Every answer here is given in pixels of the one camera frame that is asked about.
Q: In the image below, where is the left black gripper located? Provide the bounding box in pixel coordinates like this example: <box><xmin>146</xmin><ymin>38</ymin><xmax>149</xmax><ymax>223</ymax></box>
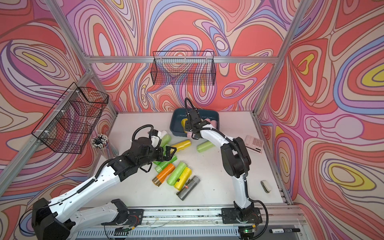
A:
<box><xmin>137</xmin><ymin>146</ymin><xmax>178</xmax><ymax>169</ymax></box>

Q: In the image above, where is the green roll centre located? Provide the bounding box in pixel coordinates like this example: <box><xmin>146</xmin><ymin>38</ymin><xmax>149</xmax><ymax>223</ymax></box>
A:
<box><xmin>155</xmin><ymin>156</ymin><xmax>178</xmax><ymax>173</ymax></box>

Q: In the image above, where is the teal plastic storage box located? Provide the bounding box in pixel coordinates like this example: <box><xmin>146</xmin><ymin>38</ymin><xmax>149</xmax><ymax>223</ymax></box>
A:
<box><xmin>170</xmin><ymin>108</ymin><xmax>220</xmax><ymax>137</ymax></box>

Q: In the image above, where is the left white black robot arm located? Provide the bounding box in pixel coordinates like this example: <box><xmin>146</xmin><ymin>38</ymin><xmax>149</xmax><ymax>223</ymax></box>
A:
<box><xmin>32</xmin><ymin>137</ymin><xmax>177</xmax><ymax>240</ymax></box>

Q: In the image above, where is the pink calculator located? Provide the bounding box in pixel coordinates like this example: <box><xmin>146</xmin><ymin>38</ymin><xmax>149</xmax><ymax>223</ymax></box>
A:
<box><xmin>245</xmin><ymin>135</ymin><xmax>264</xmax><ymax>154</ymax></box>

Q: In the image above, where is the black wire basket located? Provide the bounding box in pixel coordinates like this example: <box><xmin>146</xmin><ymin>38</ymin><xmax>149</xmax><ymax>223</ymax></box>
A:
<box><xmin>32</xmin><ymin>83</ymin><xmax>109</xmax><ymax>154</ymax></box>
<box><xmin>151</xmin><ymin>50</ymin><xmax>217</xmax><ymax>86</ymax></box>

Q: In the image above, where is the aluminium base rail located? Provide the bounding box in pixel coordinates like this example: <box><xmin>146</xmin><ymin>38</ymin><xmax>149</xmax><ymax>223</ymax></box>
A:
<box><xmin>68</xmin><ymin>206</ymin><xmax>314</xmax><ymax>240</ymax></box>

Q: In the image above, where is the left black wire basket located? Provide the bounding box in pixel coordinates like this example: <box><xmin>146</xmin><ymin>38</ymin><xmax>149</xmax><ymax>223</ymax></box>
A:
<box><xmin>32</xmin><ymin>83</ymin><xmax>109</xmax><ymax>154</ymax></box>

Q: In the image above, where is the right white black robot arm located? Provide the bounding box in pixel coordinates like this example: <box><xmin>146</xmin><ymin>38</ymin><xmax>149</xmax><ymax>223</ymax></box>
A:
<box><xmin>184</xmin><ymin>108</ymin><xmax>266</xmax><ymax>222</ymax></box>

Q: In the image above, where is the grey trash bag roll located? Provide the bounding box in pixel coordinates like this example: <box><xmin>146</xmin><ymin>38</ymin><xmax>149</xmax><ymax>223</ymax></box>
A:
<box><xmin>177</xmin><ymin>176</ymin><xmax>201</xmax><ymax>201</ymax></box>

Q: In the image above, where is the orange trash bag roll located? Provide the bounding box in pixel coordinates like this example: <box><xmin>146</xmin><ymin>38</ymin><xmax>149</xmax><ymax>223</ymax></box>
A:
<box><xmin>152</xmin><ymin>164</ymin><xmax>175</xmax><ymax>187</ymax></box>

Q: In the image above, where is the green roll bottom left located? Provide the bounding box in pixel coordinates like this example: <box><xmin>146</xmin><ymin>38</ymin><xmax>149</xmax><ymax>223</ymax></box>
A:
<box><xmin>160</xmin><ymin>134</ymin><xmax>172</xmax><ymax>147</ymax></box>

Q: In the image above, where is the green roll beside yellow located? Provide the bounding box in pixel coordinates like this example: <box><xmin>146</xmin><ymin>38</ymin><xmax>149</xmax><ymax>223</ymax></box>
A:
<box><xmin>167</xmin><ymin>162</ymin><xmax>187</xmax><ymax>186</ymax></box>

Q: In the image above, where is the back black wire basket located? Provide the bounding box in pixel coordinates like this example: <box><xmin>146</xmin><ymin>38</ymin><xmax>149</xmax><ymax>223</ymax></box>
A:
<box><xmin>151</xmin><ymin>50</ymin><xmax>217</xmax><ymax>86</ymax></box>

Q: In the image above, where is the clear cup of pencils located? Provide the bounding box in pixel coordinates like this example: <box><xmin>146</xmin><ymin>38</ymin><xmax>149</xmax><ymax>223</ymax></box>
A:
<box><xmin>91</xmin><ymin>134</ymin><xmax>119</xmax><ymax>160</ymax></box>

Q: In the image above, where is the light green roll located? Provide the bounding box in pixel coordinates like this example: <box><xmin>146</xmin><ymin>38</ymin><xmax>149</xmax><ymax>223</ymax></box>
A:
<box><xmin>197</xmin><ymin>141</ymin><xmax>215</xmax><ymax>153</ymax></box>

